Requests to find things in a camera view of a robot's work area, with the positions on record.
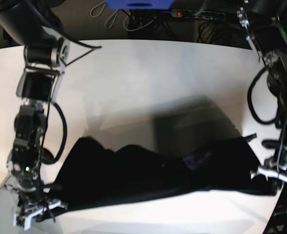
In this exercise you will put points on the white bin bottom left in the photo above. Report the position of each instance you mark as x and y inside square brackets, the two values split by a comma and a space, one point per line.
[8, 202]

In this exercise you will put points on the black power strip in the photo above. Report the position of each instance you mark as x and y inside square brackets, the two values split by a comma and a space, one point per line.
[192, 14]

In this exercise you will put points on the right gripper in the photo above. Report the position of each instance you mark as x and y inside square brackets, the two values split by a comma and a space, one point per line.
[31, 203]

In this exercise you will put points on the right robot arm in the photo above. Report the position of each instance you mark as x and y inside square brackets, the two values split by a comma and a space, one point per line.
[32, 24]

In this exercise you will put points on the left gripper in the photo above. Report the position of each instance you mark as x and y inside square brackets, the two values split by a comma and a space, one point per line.
[270, 169]

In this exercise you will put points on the black t-shirt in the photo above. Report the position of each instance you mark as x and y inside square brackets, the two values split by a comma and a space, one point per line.
[92, 177]

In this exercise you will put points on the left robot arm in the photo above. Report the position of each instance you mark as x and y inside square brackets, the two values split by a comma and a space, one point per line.
[267, 37]

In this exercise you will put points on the blue box overhead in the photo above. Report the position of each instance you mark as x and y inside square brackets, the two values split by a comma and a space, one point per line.
[139, 4]

